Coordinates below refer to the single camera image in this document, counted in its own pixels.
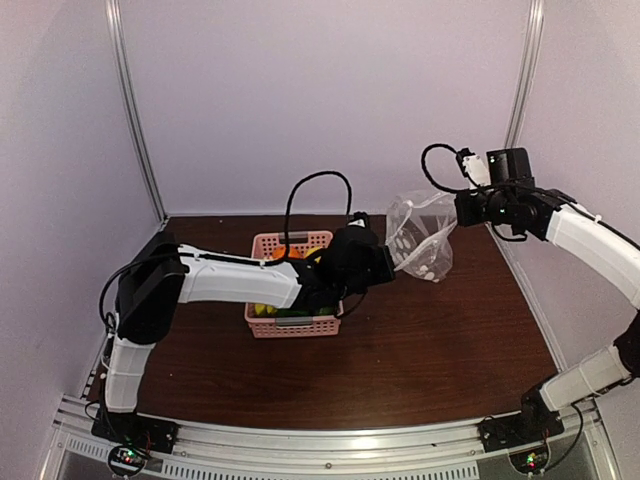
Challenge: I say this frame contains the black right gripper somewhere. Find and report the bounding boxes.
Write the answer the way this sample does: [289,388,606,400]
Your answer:
[454,188,513,227]

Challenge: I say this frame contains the clear dotted zip bag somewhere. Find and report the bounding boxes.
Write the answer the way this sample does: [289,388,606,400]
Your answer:
[385,190,457,283]

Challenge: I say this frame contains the green orange toy mango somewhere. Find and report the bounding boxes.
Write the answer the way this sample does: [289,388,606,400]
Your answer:
[274,306,335,318]

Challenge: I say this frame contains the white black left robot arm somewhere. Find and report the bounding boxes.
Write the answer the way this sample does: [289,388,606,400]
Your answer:
[99,224,395,444]

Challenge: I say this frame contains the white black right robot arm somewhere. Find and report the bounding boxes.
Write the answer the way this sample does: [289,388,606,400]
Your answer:
[455,148,639,442]

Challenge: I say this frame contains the orange toy fruit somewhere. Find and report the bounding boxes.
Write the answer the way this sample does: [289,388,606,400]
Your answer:
[270,245,304,260]

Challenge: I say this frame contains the pink plastic basket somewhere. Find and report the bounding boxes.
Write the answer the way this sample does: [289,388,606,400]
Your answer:
[244,230,344,339]

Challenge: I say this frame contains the yellow toy bananas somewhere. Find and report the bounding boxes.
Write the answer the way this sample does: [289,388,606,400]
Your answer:
[254,304,278,317]

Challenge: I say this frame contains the right circuit board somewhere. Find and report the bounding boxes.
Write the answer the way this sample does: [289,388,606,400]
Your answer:
[509,447,550,475]

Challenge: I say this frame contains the circuit board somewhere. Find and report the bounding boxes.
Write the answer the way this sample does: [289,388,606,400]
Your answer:
[107,445,149,476]
[509,447,550,475]

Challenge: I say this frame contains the left circuit board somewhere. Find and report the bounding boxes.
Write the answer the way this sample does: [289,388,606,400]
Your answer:
[107,445,149,476]

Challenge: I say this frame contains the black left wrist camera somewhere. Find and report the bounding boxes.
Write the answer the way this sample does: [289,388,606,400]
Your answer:
[347,211,370,229]

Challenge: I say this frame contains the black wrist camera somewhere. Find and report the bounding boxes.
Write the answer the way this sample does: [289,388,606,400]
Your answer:
[347,211,370,229]
[456,148,491,188]

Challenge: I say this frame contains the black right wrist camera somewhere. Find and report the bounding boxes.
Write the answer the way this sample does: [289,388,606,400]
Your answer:
[456,148,491,188]

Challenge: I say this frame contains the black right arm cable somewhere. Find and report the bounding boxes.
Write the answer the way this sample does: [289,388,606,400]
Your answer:
[420,143,474,194]

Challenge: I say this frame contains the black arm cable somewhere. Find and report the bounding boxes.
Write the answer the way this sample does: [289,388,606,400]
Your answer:
[420,143,474,194]
[283,171,353,261]

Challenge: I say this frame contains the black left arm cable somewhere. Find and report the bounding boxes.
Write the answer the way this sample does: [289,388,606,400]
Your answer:
[283,171,353,261]

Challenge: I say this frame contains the right aluminium frame post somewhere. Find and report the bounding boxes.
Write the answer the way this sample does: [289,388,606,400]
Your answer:
[504,0,545,148]

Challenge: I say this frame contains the aluminium frame post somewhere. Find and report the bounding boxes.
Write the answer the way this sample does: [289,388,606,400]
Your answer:
[105,0,168,223]
[504,0,545,148]

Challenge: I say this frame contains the aluminium front rail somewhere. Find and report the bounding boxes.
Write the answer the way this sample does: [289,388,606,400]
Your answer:
[35,396,622,479]

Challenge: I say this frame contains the left aluminium frame post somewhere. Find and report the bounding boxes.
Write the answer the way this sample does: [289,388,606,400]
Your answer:
[105,0,168,223]

